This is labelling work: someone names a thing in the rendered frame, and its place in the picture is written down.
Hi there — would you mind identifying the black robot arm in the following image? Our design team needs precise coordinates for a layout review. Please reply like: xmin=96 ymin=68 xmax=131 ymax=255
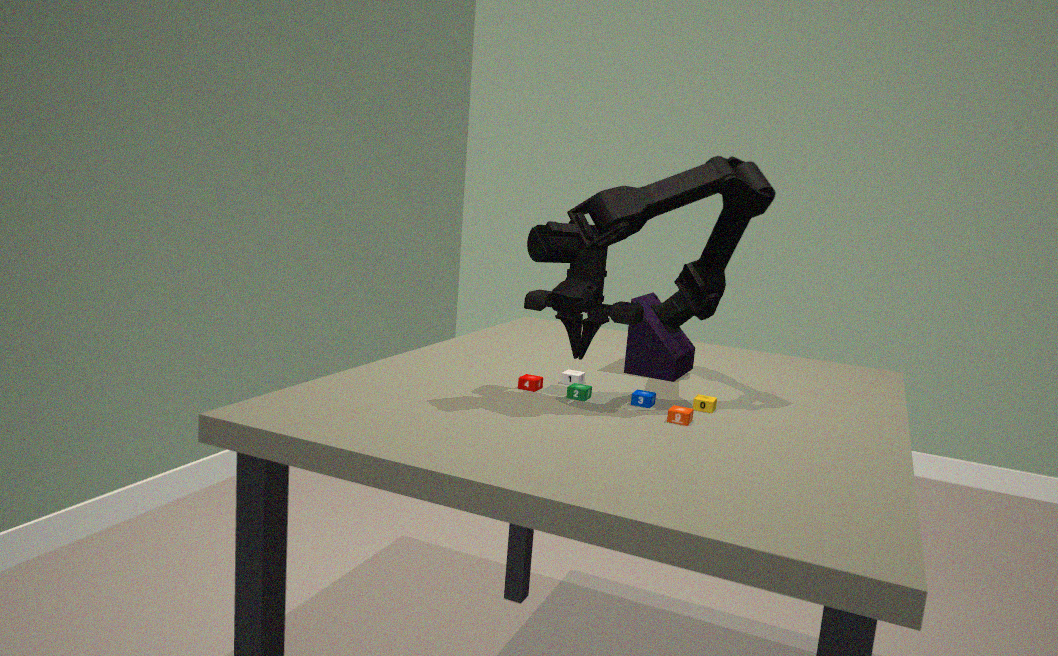
xmin=527 ymin=156 xmax=776 ymax=333

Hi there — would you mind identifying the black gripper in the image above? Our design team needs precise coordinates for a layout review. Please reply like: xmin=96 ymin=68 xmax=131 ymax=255
xmin=524 ymin=262 xmax=644 ymax=360

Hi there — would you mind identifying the small white block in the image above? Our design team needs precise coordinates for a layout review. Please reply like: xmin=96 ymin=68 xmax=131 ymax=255
xmin=561 ymin=370 xmax=585 ymax=385

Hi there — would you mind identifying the blue block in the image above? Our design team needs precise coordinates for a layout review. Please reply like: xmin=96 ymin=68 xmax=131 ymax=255
xmin=631 ymin=389 xmax=656 ymax=408

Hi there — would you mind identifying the orange block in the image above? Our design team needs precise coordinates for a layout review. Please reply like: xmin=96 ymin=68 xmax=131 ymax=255
xmin=667 ymin=405 xmax=693 ymax=426

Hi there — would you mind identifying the red block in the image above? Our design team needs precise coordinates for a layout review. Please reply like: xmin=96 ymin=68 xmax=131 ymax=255
xmin=518 ymin=373 xmax=543 ymax=391

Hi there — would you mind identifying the yellow digit block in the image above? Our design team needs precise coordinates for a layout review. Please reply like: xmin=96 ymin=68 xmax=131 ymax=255
xmin=693 ymin=394 xmax=717 ymax=413

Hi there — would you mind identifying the green block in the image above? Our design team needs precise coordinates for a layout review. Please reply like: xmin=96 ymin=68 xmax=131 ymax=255
xmin=566 ymin=383 xmax=592 ymax=401

